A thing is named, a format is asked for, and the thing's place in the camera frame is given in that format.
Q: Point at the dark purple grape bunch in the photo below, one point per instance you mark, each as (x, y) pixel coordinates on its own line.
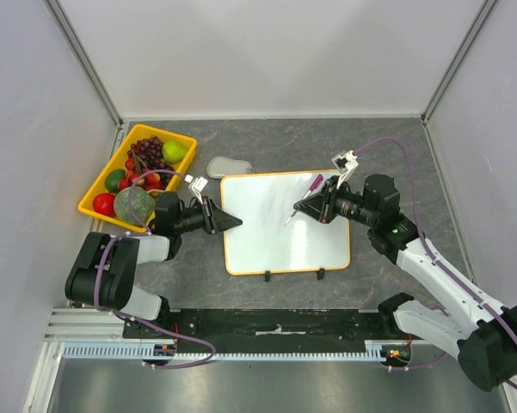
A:
(145, 154)

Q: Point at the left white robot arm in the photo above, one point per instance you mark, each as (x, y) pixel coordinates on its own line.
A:
(103, 274)

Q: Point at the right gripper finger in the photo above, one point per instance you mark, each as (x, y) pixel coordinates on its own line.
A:
(313, 200)
(312, 212)

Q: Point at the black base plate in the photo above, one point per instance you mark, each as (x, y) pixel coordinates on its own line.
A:
(283, 329)

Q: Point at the white slotted cable duct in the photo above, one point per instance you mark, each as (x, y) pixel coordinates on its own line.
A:
(155, 351)

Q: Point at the green pear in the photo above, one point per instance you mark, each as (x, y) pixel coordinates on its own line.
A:
(173, 151)

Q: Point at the green netted melon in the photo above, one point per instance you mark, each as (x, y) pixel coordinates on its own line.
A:
(134, 206)

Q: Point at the orange framed whiteboard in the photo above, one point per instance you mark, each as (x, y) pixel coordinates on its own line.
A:
(273, 238)

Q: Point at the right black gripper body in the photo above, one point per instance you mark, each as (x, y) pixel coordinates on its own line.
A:
(328, 203)

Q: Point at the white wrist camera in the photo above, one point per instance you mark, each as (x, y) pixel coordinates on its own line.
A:
(196, 185)
(346, 163)

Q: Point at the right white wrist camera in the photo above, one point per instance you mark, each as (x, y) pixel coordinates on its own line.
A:
(346, 163)

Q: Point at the yellow plastic fruit tray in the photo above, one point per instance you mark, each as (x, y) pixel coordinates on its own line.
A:
(118, 160)

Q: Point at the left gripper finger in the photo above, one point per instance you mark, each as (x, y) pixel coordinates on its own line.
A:
(221, 226)
(223, 216)

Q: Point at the grey whiteboard eraser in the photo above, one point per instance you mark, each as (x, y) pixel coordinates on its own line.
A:
(219, 167)

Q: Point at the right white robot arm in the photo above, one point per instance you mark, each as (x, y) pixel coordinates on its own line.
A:
(475, 329)

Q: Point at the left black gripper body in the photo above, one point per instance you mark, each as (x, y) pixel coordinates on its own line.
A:
(206, 208)

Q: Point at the green lime fruit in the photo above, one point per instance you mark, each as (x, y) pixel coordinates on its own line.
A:
(112, 180)

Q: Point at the red apple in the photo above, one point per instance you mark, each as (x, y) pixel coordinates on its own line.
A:
(104, 204)

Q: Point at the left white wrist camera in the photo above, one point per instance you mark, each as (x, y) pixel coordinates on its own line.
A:
(196, 185)

